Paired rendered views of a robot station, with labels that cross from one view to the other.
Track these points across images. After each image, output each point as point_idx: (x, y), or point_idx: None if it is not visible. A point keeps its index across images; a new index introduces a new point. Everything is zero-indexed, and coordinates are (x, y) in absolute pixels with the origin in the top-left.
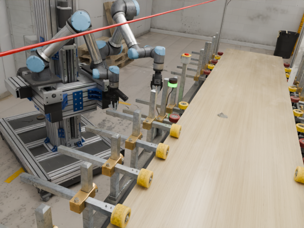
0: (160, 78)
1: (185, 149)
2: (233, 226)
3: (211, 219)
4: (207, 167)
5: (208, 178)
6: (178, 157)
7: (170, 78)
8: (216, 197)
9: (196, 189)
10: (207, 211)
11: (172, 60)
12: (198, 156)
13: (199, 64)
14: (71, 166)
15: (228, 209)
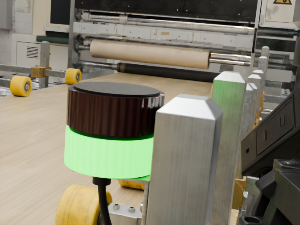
0: (260, 123)
1: (56, 202)
2: (26, 127)
3: (54, 131)
4: (13, 169)
5: (26, 157)
6: (86, 186)
7: (147, 94)
8: (28, 142)
9: (63, 148)
10: (56, 135)
11: None
12: (21, 186)
13: None
14: None
15: (18, 134)
